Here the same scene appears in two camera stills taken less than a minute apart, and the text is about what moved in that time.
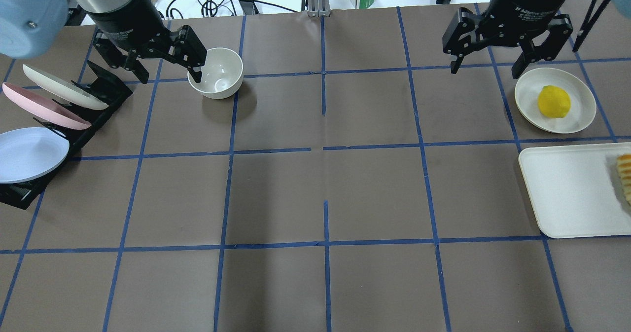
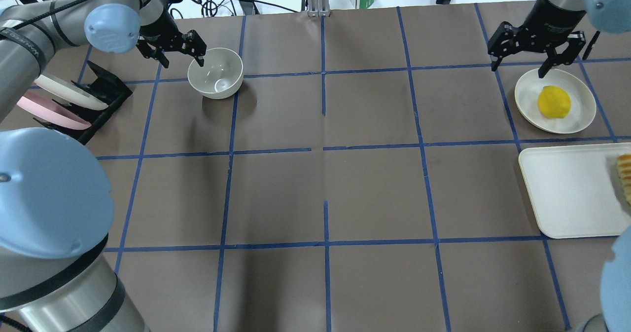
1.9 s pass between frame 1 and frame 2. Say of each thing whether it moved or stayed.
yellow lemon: stayed
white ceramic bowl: stayed
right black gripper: moved
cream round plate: stayed
